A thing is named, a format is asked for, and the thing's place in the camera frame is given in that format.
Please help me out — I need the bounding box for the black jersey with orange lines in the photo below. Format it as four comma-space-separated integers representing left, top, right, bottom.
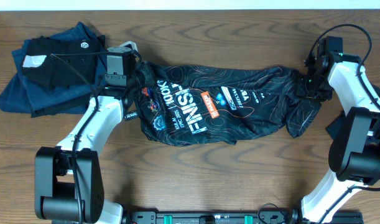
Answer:
132, 64, 321, 146

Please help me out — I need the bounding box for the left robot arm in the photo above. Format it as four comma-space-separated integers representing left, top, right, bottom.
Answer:
35, 41, 154, 223

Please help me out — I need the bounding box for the dark garment at right edge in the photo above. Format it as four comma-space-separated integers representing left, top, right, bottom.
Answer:
325, 85, 380, 139

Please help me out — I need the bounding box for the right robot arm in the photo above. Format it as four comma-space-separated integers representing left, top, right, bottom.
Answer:
290, 36, 380, 223

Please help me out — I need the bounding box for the blue folded garment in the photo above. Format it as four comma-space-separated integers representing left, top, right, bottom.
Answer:
0, 22, 106, 117

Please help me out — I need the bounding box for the black folded shirt on stack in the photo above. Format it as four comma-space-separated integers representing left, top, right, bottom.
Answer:
22, 37, 102, 90

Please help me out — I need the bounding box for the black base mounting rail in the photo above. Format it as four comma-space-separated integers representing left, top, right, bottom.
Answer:
121, 210, 364, 224

